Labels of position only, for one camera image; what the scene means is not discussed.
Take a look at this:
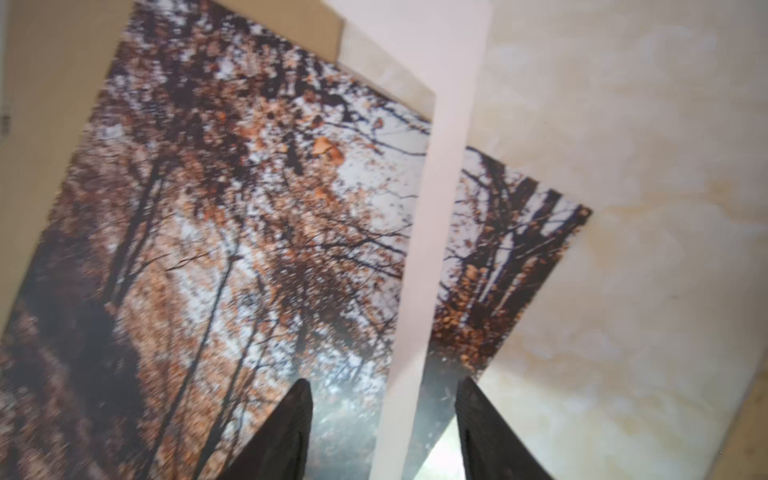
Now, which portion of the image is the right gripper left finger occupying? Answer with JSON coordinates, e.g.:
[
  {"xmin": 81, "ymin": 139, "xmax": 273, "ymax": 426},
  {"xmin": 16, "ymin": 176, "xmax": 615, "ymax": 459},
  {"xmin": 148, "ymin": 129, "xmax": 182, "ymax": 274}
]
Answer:
[{"xmin": 218, "ymin": 378, "xmax": 313, "ymax": 480}]

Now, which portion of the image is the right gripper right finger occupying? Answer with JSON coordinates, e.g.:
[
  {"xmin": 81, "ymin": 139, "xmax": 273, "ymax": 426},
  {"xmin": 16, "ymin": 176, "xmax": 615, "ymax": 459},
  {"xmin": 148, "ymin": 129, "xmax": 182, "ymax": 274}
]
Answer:
[{"xmin": 455, "ymin": 377, "xmax": 553, "ymax": 480}]

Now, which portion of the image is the autumn forest photo print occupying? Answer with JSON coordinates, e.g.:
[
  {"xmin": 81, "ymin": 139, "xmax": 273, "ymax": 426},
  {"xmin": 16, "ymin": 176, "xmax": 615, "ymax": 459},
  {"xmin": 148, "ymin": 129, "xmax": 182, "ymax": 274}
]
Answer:
[{"xmin": 0, "ymin": 0, "xmax": 594, "ymax": 480}]

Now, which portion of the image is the white mat board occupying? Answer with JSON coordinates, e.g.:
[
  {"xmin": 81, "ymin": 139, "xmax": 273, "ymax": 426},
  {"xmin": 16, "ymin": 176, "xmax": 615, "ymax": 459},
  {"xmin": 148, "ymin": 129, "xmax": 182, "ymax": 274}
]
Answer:
[{"xmin": 329, "ymin": 1, "xmax": 493, "ymax": 479}]

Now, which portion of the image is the light wooden picture frame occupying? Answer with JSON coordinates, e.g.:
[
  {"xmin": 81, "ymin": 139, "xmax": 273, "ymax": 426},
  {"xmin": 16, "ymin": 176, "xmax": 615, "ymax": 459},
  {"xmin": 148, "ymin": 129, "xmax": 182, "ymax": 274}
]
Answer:
[{"xmin": 708, "ymin": 351, "xmax": 768, "ymax": 480}]

